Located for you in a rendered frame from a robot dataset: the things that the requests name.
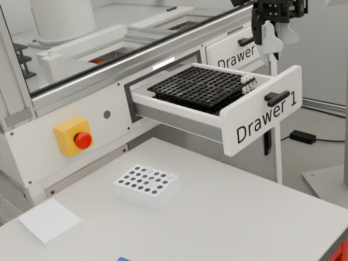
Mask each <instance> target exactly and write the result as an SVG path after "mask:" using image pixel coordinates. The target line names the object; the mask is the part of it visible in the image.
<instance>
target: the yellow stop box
mask: <svg viewBox="0 0 348 261"><path fill-rule="evenodd" d="M53 130H54V134H55V137H56V140H57V143H58V145H59V149H60V152H61V153H62V154H64V155H66V156H68V157H73V156H74V155H76V154H78V153H80V152H82V151H84V150H86V149H84V150H82V149H79V148H78V147H77V146H76V144H75V140H76V137H77V135H78V134H79V133H81V132H87V133H89V134H90V135H91V137H92V134H91V131H90V127H89V123H88V120H87V119H85V118H83V117H80V116H78V115H77V116H75V117H73V118H71V119H69V120H67V121H65V122H63V123H61V124H59V125H57V126H55V127H53ZM93 145H94V141H93V138H92V142H91V144H90V146H89V147H91V146H93ZM89 147H88V148H89Z"/></svg>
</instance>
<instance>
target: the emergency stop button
mask: <svg viewBox="0 0 348 261"><path fill-rule="evenodd" d="M91 142H92V137H91V135H90V134H89V133H87V132H81V133H79V134H78V135H77V137H76V140H75V144H76V146H77V147H78V148H79V149H82V150H84V149H86V148H88V147H89V146H90V144H91Z"/></svg>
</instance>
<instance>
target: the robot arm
mask: <svg viewBox="0 0 348 261"><path fill-rule="evenodd" d="M230 1H231V3H232V5H233V7H236V6H242V5H245V4H247V3H248V2H249V1H251V0H230ZM304 13H306V14H308V0H306V7H305V8H304V0H253V9H252V20H251V29H252V34H253V38H254V42H255V44H256V46H257V49H258V52H259V54H260V56H261V58H262V60H263V62H264V64H265V65H266V66H269V54H271V53H273V55H274V56H275V58H276V59H277V60H279V59H280V56H281V52H282V50H283V48H284V45H289V44H294V43H297V42H298V40H299V35H298V34H297V33H296V32H294V31H292V30H291V29H290V28H289V25H288V24H289V20H290V19H292V18H301V17H302V16H304ZM266 21H270V22H269V23H266V24H265V22H266Z"/></svg>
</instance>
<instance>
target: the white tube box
mask: <svg viewBox="0 0 348 261"><path fill-rule="evenodd" d="M152 170H153V172H152V173H148V172H147V167H146V166H142V165H138V164H136V165H135V166H133V167H132V168H131V169H130V170H128V171H127V172H126V173H125V174H123V175H122V176H120V177H119V178H118V179H117V180H115V181H114V182H113V183H112V184H113V188H114V192H115V195H116V197H118V198H121V199H124V200H127V201H130V202H133V203H135V204H138V205H141V206H144V207H147V208H150V209H153V210H156V211H160V210H161V209H162V208H163V207H164V206H165V205H166V204H167V203H168V202H169V201H170V200H171V199H173V198H174V197H175V196H176V195H177V194H178V193H179V192H180V191H181V184H180V178H179V176H178V175H174V174H172V175H173V178H172V179H168V178H167V172H164V171H161V170H157V169H153V168H152ZM151 179H154V180H155V186H153V187H151V186H150V183H149V181H150V180H151Z"/></svg>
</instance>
